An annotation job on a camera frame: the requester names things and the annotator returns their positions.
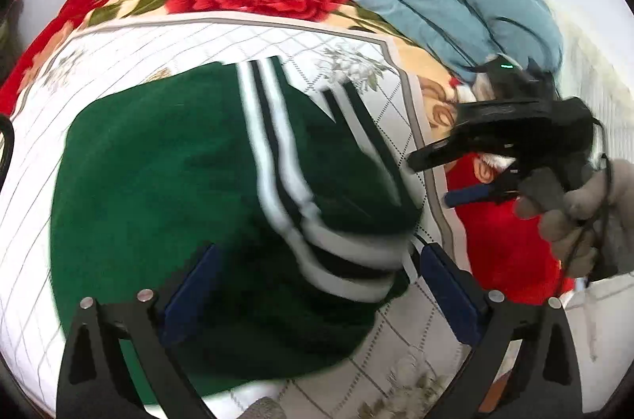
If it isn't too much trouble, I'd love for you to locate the green white varsity jacket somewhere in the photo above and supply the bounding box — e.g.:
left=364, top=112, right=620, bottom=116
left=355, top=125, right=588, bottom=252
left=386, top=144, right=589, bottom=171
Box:
left=50, top=57, right=421, bottom=395

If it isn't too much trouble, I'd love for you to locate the grey gloved right hand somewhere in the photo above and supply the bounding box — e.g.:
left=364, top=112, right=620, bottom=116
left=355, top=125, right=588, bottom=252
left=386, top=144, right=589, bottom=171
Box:
left=515, top=159, right=633, bottom=279

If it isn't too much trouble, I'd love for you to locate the red floral blanket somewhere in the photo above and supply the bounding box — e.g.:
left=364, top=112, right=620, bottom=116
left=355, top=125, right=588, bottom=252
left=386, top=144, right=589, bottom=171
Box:
left=1, top=0, right=573, bottom=304

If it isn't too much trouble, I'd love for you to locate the white quilted bed cover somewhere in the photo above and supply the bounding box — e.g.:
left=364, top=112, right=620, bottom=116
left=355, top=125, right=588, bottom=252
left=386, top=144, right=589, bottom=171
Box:
left=0, top=9, right=634, bottom=419

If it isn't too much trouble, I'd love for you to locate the black cable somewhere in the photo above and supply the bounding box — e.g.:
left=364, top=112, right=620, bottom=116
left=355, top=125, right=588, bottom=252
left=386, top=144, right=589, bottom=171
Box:
left=561, top=115, right=616, bottom=271

